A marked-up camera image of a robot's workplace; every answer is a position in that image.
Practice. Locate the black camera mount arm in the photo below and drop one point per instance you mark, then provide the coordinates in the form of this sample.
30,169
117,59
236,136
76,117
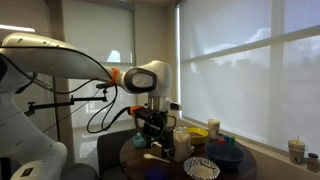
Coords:
53,105

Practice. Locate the small jar with dark lid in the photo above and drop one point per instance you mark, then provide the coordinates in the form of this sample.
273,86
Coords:
313,163

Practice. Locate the dark blue bowl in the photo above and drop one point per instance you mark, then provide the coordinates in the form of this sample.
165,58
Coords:
225,158

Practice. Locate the yellow bowl with colourful candies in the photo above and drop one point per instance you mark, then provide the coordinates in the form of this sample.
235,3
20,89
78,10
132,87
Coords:
200,138

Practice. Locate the white bowl with blue pattern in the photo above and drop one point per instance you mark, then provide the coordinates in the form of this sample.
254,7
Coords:
201,171

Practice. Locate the large teal measuring cup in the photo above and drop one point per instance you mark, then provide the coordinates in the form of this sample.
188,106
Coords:
139,140

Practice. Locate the clear plastic jar with grains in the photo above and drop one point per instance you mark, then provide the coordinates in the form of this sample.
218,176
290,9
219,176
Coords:
182,146

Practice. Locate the red toy block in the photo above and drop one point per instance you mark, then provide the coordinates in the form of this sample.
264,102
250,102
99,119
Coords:
221,140

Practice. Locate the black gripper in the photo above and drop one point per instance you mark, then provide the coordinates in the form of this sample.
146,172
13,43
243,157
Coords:
153,125

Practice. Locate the blue toy block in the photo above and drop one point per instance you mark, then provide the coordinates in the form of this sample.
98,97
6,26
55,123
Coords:
226,138

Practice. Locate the paper cup with sticks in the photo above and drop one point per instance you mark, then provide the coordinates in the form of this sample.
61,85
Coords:
296,151

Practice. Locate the patterned paper cup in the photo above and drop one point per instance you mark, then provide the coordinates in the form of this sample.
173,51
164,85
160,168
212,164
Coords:
213,128

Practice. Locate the green toy block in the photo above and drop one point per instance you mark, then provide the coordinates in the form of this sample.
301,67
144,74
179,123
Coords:
232,140

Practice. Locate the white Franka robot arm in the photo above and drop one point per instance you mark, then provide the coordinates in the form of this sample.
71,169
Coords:
50,60

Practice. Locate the dark upholstered chair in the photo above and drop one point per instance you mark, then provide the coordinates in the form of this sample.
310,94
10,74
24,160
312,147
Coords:
108,150

